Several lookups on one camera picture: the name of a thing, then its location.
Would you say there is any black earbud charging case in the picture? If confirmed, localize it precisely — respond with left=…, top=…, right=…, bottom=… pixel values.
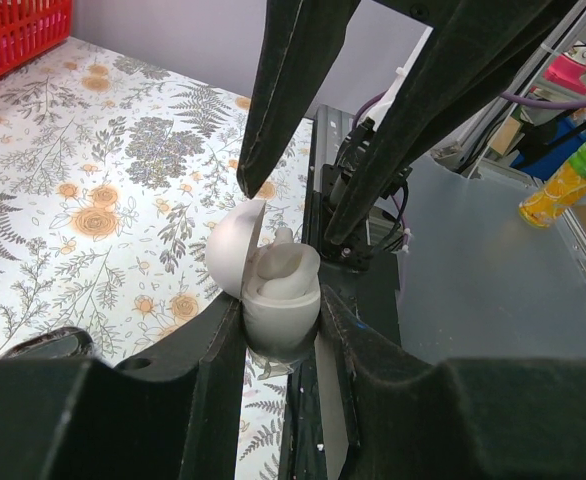
left=1, top=326, right=95, bottom=359

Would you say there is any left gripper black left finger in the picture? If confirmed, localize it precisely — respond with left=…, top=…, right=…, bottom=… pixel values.
left=0, top=294, right=245, bottom=479

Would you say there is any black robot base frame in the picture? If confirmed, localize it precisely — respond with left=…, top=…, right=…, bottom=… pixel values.
left=278, top=105, right=402, bottom=479

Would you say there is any white earbud charging case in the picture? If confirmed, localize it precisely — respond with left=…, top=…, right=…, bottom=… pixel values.
left=205, top=200, right=321, bottom=363

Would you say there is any red plastic shopping basket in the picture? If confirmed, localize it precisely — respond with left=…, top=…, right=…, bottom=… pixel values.
left=0, top=0, right=73, bottom=77

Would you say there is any white earbud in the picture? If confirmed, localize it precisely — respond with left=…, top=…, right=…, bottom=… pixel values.
left=257, top=227, right=320, bottom=300

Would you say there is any orange drink bottle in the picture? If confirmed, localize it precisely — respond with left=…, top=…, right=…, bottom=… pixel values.
left=518, top=142, right=586, bottom=228

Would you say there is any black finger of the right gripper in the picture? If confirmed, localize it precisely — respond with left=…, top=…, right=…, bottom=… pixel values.
left=324, top=0, right=573, bottom=245
left=237, top=0, right=359, bottom=198

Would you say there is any floral patterned table mat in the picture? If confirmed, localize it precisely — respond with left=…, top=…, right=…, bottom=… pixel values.
left=0, top=35, right=319, bottom=480

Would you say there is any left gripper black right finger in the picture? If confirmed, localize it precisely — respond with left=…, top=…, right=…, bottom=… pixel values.
left=317, top=286, right=586, bottom=479

